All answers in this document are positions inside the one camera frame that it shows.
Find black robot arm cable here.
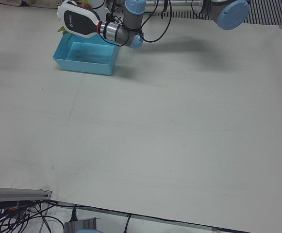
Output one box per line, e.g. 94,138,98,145
105,0,173,47

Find black cable bundle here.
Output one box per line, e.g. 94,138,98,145
0,199,66,233

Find aluminium profile post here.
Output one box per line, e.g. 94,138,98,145
0,186,53,202

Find grey ribbed adapter block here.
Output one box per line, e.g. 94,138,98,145
64,217,98,233

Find red dragon fruit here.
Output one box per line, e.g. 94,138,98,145
57,0,93,44

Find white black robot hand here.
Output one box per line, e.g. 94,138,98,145
57,0,102,39

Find light blue plastic bin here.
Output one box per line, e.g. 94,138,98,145
52,35,119,76

